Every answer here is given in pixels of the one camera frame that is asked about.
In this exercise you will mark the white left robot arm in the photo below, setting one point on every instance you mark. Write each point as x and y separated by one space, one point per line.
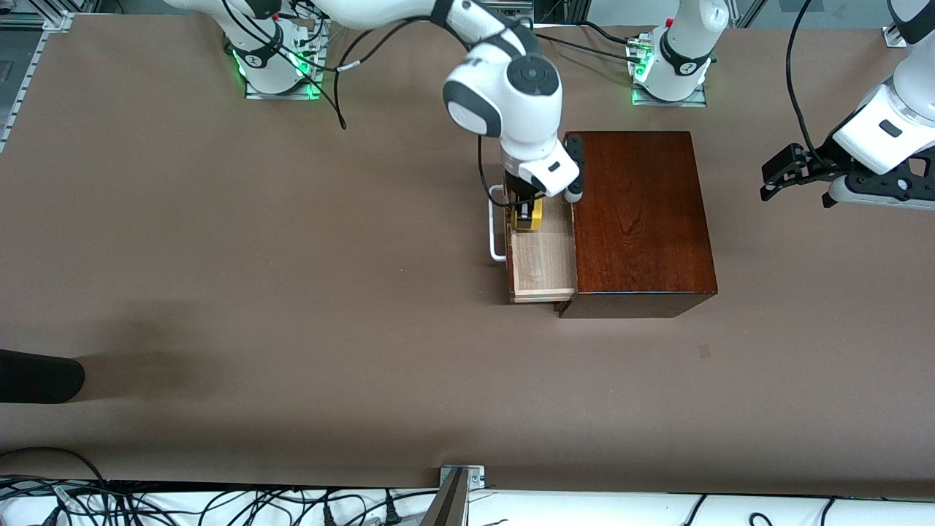
887 131

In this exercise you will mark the dark wooden drawer cabinet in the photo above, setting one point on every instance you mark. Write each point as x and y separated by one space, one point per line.
643 219

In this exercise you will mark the aluminium rail with bracket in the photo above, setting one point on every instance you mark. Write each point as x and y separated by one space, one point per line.
22 88

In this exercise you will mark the grey metal post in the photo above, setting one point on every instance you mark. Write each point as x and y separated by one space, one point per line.
447 504

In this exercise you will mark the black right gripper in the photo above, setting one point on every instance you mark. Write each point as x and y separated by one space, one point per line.
520 187

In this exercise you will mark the yellow cube block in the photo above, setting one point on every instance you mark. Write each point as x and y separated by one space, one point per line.
539 219

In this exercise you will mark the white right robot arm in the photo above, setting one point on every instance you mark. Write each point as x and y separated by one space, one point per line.
511 102

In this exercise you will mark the black power plug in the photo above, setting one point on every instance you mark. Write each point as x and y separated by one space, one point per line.
329 515
392 515

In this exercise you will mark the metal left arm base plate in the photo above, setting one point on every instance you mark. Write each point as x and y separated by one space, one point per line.
668 103

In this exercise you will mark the brown paper table cover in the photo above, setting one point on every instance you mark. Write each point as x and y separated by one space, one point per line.
292 292

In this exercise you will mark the aluminium corner profile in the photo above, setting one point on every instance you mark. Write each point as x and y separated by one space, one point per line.
892 36

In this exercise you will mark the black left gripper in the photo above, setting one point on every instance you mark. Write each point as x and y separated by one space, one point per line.
819 164

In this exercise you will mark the black cylinder object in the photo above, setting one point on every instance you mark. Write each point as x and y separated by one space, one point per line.
40 376

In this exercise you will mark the silver metal bracket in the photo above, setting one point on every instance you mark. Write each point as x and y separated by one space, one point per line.
475 475

